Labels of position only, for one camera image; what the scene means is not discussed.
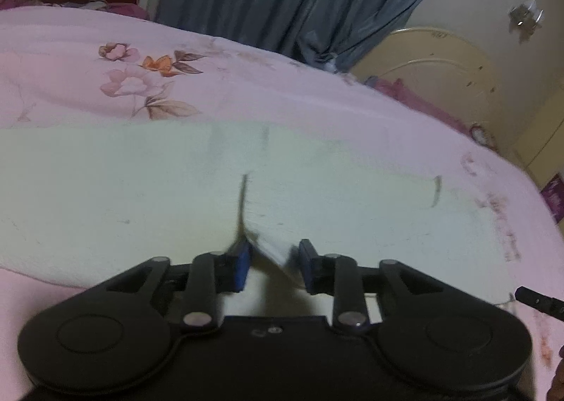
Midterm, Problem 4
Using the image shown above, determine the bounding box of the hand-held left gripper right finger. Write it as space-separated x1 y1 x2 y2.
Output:
299 239 447 335

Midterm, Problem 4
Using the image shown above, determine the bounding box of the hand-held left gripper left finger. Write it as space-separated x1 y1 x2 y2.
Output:
104 241 253 334

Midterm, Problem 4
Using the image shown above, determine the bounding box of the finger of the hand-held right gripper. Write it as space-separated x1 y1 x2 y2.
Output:
515 286 564 320

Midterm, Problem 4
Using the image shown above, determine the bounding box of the small white cloth garment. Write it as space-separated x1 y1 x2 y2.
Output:
0 121 525 327

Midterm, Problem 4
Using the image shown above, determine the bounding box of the purple patterned object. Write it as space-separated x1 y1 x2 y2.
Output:
541 176 564 223

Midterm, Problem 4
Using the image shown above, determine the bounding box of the pink floral bed sheet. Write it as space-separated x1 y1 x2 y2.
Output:
0 5 564 401

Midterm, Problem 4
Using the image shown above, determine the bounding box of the pink crumpled cloth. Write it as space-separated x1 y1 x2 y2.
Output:
366 75 498 150

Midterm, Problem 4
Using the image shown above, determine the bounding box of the cream bed footboard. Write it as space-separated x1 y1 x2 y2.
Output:
350 26 507 150

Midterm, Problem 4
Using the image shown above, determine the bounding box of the metal wall fixture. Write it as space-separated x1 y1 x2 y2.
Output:
507 0 547 43

